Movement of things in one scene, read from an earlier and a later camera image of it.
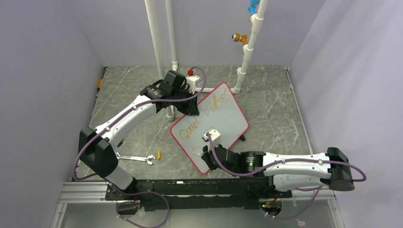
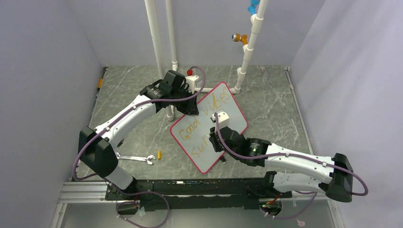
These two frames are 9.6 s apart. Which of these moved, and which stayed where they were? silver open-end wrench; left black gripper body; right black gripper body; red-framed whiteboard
Moved: right black gripper body
Stayed: red-framed whiteboard; left black gripper body; silver open-end wrench
